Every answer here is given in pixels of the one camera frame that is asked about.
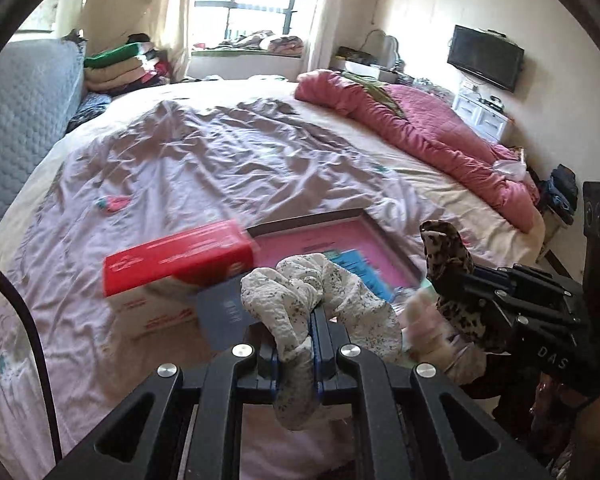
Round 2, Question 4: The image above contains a dark blue flat box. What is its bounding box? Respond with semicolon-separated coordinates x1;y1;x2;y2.
196;280;261;348

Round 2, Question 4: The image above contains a leopard print scrunchie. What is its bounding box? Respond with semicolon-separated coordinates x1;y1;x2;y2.
419;220;506;356

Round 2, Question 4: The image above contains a dark storage box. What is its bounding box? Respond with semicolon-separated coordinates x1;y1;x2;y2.
337;46;376;63

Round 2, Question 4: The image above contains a bedding on windowsill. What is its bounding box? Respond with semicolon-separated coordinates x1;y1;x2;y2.
192;30;306;57

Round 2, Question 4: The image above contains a pile of folded clothes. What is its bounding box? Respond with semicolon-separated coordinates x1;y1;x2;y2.
83;33;173;93

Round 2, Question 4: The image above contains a pink and cream plush bunny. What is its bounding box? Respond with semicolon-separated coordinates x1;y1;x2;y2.
400;287;488;386

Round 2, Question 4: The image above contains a grey quilted headboard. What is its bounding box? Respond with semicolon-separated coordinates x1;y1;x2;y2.
0;37;87;251

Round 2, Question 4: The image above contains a white plastic bag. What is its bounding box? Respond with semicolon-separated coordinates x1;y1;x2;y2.
490;159;528;181

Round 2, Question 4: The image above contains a shallow grey box pink bottom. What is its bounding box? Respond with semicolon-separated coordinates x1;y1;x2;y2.
245;207;426;306

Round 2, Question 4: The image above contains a red and white tissue box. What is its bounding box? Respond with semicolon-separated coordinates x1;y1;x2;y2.
102;219;256;346

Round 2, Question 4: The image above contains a pile of blue clothes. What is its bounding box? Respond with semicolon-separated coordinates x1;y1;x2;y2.
537;162;580;226

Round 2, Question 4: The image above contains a black cable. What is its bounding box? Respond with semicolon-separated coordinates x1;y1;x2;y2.
0;252;63;461

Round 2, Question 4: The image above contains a green cloth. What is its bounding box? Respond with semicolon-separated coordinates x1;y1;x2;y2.
340;71;406;116

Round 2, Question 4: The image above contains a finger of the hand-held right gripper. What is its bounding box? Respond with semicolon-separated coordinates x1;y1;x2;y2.
450;290;581;343
467;262;583;306

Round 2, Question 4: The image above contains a white floral scrunchie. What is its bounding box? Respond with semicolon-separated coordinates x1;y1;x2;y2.
240;254;405;432

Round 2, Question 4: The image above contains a dark patterned cloth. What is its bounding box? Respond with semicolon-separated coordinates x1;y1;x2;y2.
67;92;112;133

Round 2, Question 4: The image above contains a black television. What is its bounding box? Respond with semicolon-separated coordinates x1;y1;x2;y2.
447;25;526;93

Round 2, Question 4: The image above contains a cream curtain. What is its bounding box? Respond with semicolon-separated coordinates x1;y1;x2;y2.
150;0;201;81
305;0;346;73

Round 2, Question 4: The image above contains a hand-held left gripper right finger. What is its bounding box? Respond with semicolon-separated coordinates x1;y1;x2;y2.
310;305;556;480

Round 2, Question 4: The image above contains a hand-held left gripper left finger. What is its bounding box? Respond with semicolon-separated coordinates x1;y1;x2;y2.
45;320;286;480

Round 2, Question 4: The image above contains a white drawer cabinet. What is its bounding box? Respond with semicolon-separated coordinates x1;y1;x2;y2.
451;85;513;142

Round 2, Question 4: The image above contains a white scalloped mirror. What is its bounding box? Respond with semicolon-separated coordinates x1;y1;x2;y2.
362;30;406;68

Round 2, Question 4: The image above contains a pink quilt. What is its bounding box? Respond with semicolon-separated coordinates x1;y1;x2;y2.
294;69;541;233

